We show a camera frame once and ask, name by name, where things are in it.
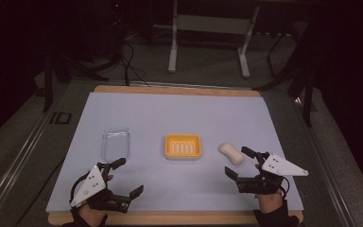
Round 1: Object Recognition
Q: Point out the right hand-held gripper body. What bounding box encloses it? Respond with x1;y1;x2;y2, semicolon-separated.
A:
236;151;309;195

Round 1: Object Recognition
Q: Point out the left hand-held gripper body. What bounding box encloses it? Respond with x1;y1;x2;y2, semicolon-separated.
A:
70;161;131;214

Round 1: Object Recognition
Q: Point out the cream soap bar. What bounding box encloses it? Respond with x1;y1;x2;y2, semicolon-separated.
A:
218;142;246;166

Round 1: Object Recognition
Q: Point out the clear plastic container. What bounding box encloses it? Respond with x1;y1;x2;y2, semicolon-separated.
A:
100;127;131;163

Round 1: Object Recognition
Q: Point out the yellow soap dish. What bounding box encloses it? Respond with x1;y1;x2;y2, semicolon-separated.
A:
164;133;203;160

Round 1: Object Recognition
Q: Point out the person's left hand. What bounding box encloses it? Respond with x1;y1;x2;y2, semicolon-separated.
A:
78;199;109;227

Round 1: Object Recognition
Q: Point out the person's right hand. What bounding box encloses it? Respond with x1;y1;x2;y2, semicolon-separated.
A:
253;190;285;216

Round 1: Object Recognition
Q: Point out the person's left black sleeve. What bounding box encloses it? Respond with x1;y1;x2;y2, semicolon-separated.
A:
60;207;109;227

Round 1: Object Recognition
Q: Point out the person's black sleeve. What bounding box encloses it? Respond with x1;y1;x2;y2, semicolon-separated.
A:
60;207;109;227
252;200;301;227

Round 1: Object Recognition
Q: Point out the person's right black sleeve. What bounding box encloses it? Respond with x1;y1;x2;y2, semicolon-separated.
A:
252;200;301;227

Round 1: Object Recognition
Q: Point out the black tripod stand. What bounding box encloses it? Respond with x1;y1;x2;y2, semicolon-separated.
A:
42;44;112;114
252;27;318;128

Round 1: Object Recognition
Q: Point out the light blue table mat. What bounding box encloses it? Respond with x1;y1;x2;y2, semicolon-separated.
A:
44;92;304;214

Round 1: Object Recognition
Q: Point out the white metal stand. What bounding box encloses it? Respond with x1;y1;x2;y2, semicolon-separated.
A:
167;0;262;79

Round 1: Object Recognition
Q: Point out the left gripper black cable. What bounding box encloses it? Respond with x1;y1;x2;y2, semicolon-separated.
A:
69;172;91;204

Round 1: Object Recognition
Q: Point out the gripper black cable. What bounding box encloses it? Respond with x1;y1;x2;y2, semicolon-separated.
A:
279;175;291;199
69;172;91;204

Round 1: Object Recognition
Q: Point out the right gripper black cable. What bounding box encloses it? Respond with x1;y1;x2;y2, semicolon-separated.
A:
279;175;291;199

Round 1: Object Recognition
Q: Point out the silver metal rail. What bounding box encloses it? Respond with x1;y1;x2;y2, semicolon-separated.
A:
291;100;358;227
0;91;64;227

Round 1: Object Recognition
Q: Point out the black floor cable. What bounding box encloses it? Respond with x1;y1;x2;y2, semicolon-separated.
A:
120;40;151;87

